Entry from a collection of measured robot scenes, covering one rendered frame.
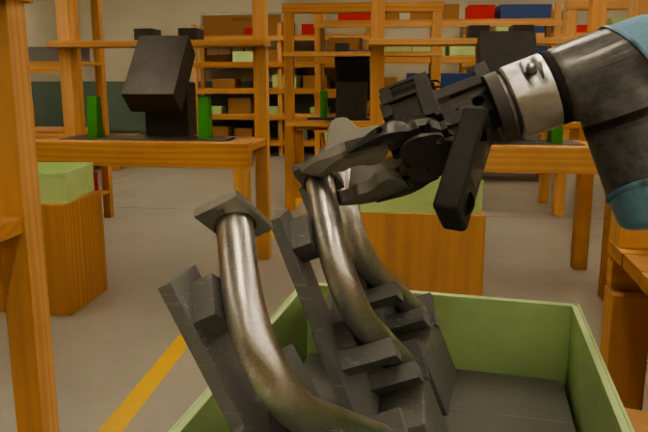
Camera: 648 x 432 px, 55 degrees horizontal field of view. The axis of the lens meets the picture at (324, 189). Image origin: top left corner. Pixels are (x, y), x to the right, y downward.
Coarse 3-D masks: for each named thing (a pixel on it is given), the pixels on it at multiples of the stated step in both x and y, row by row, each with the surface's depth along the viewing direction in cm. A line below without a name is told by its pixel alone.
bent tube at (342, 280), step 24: (312, 192) 62; (336, 192) 63; (312, 216) 61; (336, 216) 60; (336, 240) 58; (336, 264) 58; (336, 288) 58; (360, 288) 58; (360, 312) 58; (360, 336) 60; (384, 336) 63; (408, 360) 71
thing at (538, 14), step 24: (336, 24) 771; (360, 24) 767; (408, 24) 761; (456, 24) 754; (480, 24) 751; (504, 24) 748; (528, 24) 745; (552, 24) 742; (360, 48) 786; (456, 48) 765
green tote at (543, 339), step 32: (320, 288) 97; (288, 320) 88; (448, 320) 93; (480, 320) 91; (512, 320) 90; (544, 320) 89; (576, 320) 84; (480, 352) 92; (512, 352) 91; (544, 352) 90; (576, 352) 82; (576, 384) 81; (608, 384) 65; (192, 416) 59; (576, 416) 80; (608, 416) 62
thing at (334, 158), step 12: (336, 120) 63; (348, 120) 63; (336, 132) 62; (348, 132) 62; (360, 132) 62; (336, 144) 61; (324, 156) 60; (336, 156) 60; (348, 156) 60; (360, 156) 60; (372, 156) 60; (384, 156) 60; (300, 168) 62; (312, 168) 61; (324, 168) 61; (336, 168) 61; (348, 168) 61
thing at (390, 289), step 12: (360, 276) 81; (372, 288) 79; (384, 288) 78; (396, 288) 78; (372, 300) 78; (384, 300) 78; (396, 300) 78; (384, 312) 88; (396, 312) 87; (408, 312) 86; (420, 312) 85; (396, 324) 86; (408, 324) 85; (420, 324) 86
